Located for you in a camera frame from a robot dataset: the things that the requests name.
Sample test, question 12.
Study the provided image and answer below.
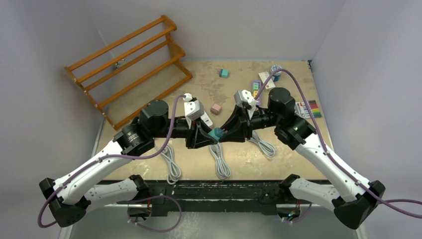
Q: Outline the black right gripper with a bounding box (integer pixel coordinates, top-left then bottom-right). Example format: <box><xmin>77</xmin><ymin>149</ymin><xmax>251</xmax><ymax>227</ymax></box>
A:
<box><xmin>218</xmin><ymin>104</ymin><xmax>282</xmax><ymax>143</ymax></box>

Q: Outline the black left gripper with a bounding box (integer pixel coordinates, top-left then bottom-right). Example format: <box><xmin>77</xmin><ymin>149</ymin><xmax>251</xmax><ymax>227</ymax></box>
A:
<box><xmin>152</xmin><ymin>116</ymin><xmax>217</xmax><ymax>149</ymax></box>

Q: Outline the dark blue charger plug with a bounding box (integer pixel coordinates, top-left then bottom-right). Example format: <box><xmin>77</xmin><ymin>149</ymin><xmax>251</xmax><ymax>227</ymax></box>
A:
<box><xmin>208</xmin><ymin>127</ymin><xmax>226</xmax><ymax>142</ymax></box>

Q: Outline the white power strip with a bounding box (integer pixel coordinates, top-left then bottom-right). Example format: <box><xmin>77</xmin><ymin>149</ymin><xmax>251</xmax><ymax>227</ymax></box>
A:
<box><xmin>201</xmin><ymin>112</ymin><xmax>213</xmax><ymax>128</ymax></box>

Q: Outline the pink charger plug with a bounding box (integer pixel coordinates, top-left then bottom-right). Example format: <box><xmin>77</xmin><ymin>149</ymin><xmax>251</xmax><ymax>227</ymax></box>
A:
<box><xmin>210</xmin><ymin>104</ymin><xmax>222</xmax><ymax>115</ymax></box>

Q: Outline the purple power strip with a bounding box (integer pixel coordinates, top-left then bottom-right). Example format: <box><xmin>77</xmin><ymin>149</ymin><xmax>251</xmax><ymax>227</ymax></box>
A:
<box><xmin>251</xmin><ymin>80</ymin><xmax>262</xmax><ymax>106</ymax></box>

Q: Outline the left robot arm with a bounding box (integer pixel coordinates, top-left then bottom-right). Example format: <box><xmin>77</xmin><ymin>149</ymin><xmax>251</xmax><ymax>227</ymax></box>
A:
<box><xmin>39</xmin><ymin>95</ymin><xmax>223</xmax><ymax>228</ymax></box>

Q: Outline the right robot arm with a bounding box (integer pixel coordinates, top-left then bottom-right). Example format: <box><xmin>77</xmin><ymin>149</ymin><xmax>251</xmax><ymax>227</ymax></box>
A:
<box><xmin>219</xmin><ymin>88</ymin><xmax>385</xmax><ymax>229</ymax></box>

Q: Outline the teal charger plug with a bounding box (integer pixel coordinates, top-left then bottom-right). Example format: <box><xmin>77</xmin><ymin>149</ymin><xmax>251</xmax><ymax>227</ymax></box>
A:
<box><xmin>219</xmin><ymin>69</ymin><xmax>229</xmax><ymax>78</ymax></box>

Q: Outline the small white green box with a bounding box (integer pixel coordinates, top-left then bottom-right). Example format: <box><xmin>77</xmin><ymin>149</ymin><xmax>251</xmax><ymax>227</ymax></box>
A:
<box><xmin>258</xmin><ymin>72</ymin><xmax>276</xmax><ymax>91</ymax></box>

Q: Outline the round blue white jar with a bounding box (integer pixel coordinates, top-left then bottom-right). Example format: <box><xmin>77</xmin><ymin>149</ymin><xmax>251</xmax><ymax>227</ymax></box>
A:
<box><xmin>269</xmin><ymin>65</ymin><xmax>283</xmax><ymax>82</ymax></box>

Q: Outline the coloured marker pen set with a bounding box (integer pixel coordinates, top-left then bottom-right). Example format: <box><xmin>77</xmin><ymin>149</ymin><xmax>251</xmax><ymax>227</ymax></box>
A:
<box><xmin>295</xmin><ymin>100</ymin><xmax>322</xmax><ymax>119</ymax></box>

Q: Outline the wooden shoe rack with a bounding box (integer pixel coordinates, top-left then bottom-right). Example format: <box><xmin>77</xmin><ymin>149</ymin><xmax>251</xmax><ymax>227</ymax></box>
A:
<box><xmin>64</xmin><ymin>15</ymin><xmax>193</xmax><ymax>129</ymax></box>

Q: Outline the grey white strip cable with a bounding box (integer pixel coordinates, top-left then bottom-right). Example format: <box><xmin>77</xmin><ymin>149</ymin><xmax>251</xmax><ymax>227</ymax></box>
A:
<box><xmin>209</xmin><ymin>145</ymin><xmax>232</xmax><ymax>181</ymax></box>

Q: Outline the grey purple strip cable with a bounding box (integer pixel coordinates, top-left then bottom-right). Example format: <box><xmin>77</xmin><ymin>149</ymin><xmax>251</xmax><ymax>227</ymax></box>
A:
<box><xmin>248</xmin><ymin>130</ymin><xmax>277</xmax><ymax>158</ymax></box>

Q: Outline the grey orange strip cable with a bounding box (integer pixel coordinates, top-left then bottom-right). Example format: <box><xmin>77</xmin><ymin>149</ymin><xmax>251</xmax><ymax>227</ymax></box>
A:
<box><xmin>155</xmin><ymin>145</ymin><xmax>182</xmax><ymax>185</ymax></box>

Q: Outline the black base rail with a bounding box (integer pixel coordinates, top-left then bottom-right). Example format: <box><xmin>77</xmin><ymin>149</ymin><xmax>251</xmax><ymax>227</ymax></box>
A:
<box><xmin>108</xmin><ymin>178</ymin><xmax>330</xmax><ymax>217</ymax></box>

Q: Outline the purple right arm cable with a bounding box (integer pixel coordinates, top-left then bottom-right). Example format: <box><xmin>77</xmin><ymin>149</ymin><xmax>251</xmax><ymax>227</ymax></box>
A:
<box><xmin>254</xmin><ymin>68</ymin><xmax>422</xmax><ymax>225</ymax></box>

